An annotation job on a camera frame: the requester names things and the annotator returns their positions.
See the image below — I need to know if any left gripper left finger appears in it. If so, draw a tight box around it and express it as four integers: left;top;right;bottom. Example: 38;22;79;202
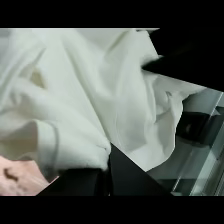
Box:
36;159;110;197

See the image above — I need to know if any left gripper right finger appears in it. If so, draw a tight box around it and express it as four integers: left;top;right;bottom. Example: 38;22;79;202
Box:
108;143;172;197

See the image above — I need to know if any white shirt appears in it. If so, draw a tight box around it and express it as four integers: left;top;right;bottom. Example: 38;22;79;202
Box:
0;28;208;183

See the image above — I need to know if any pink garment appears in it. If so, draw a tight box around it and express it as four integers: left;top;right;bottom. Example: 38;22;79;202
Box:
0;154;60;197

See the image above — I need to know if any silver frame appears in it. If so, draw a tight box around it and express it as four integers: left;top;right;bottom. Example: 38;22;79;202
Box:
146;87;224;197

